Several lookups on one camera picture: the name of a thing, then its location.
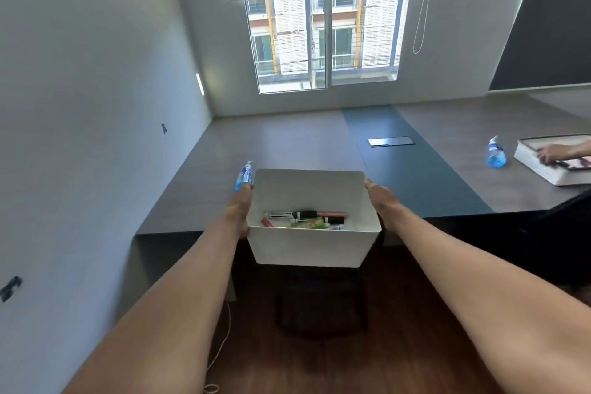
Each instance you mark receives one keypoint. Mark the white plastic bin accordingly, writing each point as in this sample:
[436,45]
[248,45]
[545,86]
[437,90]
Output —
[313,223]

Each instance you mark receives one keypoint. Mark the person's left hand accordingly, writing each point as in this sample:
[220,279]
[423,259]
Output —
[238,213]

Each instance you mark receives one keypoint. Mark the glass window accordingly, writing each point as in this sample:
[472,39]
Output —
[325,40]

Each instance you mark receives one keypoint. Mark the white storage tray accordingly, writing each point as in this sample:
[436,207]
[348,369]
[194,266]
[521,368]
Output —
[549,170]

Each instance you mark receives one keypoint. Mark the green glue stick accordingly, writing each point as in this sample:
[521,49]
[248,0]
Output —
[309,223]

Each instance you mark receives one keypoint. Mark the person's right hand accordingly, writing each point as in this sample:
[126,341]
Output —
[384,205]

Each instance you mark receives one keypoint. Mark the blue sanitizer pump bottle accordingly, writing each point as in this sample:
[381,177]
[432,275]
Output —
[496,156]
[244,176]

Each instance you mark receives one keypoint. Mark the pink item in tray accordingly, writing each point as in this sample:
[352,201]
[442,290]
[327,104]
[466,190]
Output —
[582,162]

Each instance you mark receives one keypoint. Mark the person's right forearm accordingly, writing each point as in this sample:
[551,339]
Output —
[480,301]

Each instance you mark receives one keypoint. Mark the black white marker pen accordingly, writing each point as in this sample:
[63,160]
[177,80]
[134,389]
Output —
[334,221]

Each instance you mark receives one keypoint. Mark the black office chair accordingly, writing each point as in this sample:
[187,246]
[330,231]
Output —
[321,299]

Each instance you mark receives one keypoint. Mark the red marker pen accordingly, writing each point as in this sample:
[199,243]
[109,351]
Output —
[331,214]

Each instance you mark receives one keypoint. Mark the dark roller blind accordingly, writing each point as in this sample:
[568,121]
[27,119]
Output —
[547,24]

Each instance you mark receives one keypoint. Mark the another person's forearm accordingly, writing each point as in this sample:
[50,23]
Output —
[577,148]

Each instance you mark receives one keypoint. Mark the person's left forearm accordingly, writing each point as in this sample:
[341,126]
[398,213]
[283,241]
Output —
[161,310]

